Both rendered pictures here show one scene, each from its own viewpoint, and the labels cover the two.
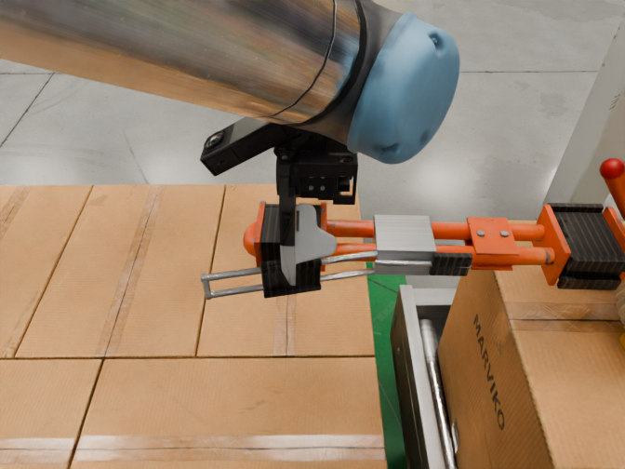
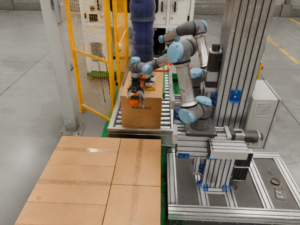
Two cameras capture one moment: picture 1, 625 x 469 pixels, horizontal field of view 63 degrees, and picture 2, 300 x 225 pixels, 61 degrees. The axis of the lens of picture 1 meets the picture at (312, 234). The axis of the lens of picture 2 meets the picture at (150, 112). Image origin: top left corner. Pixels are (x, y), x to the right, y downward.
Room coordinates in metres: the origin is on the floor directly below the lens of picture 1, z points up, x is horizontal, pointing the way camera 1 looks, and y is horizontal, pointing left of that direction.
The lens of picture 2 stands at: (0.24, 1.86, 2.13)
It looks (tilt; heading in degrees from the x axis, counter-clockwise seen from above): 33 degrees down; 272
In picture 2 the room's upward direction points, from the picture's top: 1 degrees clockwise
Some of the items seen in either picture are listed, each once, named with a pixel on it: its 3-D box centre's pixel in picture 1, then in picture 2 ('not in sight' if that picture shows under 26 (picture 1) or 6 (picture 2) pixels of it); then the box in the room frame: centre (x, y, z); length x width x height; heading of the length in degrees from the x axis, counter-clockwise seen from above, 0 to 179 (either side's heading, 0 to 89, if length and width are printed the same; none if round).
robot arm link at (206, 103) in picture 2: not in sight; (202, 106); (-0.07, 0.29, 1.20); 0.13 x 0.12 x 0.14; 47
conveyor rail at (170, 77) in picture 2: not in sight; (170, 87); (0.08, -1.39, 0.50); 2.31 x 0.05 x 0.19; 90
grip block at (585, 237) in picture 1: (580, 245); (139, 81); (0.43, -0.32, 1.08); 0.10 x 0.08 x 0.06; 178
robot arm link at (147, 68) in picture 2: not in sight; (146, 68); (0.35, 0.06, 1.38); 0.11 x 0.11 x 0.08; 47
